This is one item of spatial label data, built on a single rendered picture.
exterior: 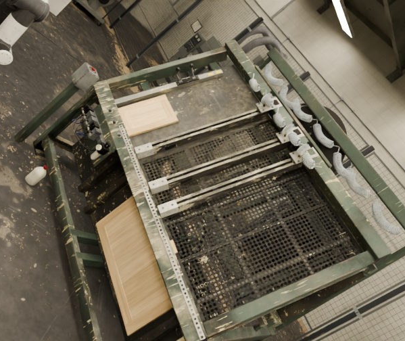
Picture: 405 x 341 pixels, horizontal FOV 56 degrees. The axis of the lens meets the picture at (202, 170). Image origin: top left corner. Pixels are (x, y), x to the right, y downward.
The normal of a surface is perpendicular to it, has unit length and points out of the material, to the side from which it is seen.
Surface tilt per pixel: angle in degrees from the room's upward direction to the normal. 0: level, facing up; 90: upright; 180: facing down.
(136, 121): 58
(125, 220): 90
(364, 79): 90
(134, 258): 90
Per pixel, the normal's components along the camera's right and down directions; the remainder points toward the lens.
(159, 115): -0.01, -0.56
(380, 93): -0.52, -0.33
